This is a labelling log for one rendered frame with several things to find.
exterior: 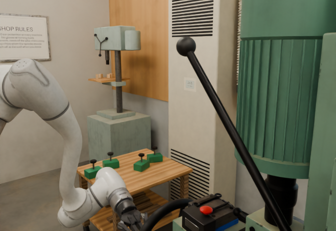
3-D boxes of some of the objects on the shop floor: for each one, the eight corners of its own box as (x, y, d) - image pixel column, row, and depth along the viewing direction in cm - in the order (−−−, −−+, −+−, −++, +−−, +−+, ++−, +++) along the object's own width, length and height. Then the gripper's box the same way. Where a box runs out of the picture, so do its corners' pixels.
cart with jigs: (147, 203, 264) (146, 135, 252) (191, 233, 222) (193, 154, 209) (78, 232, 223) (72, 153, 210) (116, 277, 180) (112, 180, 167)
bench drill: (124, 166, 346) (120, 29, 314) (159, 183, 302) (157, 26, 270) (87, 178, 314) (78, 27, 282) (120, 200, 269) (113, 23, 238)
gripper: (110, 204, 111) (139, 257, 95) (139, 194, 119) (171, 242, 102) (108, 218, 115) (136, 271, 99) (137, 207, 122) (167, 255, 106)
